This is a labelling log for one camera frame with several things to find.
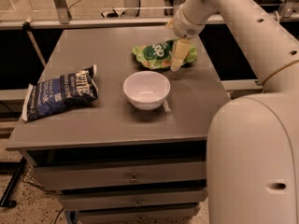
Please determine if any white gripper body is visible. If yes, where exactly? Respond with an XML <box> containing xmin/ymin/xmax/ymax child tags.
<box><xmin>168</xmin><ymin>5</ymin><xmax>206</xmax><ymax>39</ymax></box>

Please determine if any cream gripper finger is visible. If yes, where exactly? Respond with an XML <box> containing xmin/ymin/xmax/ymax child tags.
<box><xmin>170</xmin><ymin>38</ymin><xmax>191</xmax><ymax>72</ymax></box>

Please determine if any green rice chip bag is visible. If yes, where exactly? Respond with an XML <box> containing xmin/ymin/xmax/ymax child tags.
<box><xmin>132</xmin><ymin>39</ymin><xmax>197</xmax><ymax>72</ymax></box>

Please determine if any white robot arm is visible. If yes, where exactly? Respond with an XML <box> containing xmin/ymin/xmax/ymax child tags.
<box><xmin>173</xmin><ymin>0</ymin><xmax>299</xmax><ymax>224</ymax></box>

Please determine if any white bowl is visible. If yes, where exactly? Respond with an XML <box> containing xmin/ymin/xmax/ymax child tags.
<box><xmin>123</xmin><ymin>71</ymin><xmax>171</xmax><ymax>110</ymax></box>

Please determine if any blue kettle chip bag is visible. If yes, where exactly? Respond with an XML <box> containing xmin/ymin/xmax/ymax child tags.
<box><xmin>21</xmin><ymin>64</ymin><xmax>98</xmax><ymax>121</ymax></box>

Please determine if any grey drawer cabinet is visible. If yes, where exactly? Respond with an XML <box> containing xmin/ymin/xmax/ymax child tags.
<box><xmin>5</xmin><ymin>24</ymin><xmax>233</xmax><ymax>224</ymax></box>

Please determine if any top grey drawer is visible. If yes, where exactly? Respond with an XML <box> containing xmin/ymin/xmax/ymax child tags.
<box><xmin>30</xmin><ymin>159</ymin><xmax>206</xmax><ymax>190</ymax></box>

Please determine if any grey drawer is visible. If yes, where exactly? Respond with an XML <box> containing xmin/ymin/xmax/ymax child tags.
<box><xmin>30</xmin><ymin>159</ymin><xmax>206</xmax><ymax>190</ymax></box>
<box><xmin>59</xmin><ymin>187</ymin><xmax>207</xmax><ymax>211</ymax></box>
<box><xmin>77</xmin><ymin>203</ymin><xmax>199</xmax><ymax>224</ymax></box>

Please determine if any middle grey drawer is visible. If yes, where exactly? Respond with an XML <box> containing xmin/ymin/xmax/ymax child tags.
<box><xmin>59</xmin><ymin>187</ymin><xmax>207</xmax><ymax>211</ymax></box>

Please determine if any bottom grey drawer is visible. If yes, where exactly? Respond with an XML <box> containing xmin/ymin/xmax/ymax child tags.
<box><xmin>77</xmin><ymin>203</ymin><xmax>199</xmax><ymax>224</ymax></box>

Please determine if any black floor stand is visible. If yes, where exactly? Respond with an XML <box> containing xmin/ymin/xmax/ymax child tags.
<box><xmin>0</xmin><ymin>158</ymin><xmax>26</xmax><ymax>208</ymax></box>

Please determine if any metal rail frame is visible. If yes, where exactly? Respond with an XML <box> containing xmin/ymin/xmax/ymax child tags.
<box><xmin>0</xmin><ymin>0</ymin><xmax>299</xmax><ymax>31</ymax></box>

